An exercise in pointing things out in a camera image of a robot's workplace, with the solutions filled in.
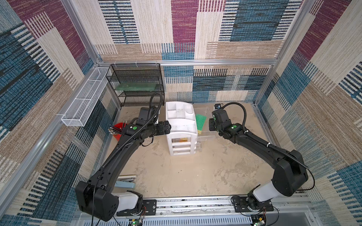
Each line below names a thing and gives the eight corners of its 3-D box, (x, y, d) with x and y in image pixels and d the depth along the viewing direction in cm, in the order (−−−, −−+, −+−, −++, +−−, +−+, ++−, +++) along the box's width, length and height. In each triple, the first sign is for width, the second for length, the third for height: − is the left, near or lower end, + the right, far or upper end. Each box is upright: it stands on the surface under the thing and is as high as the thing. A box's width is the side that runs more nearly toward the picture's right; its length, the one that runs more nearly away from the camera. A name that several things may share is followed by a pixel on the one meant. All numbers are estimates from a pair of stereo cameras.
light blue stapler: (116, 188, 81) (114, 187, 79) (119, 177, 86) (117, 175, 83) (134, 188, 81) (133, 187, 79) (137, 177, 86) (135, 175, 83)
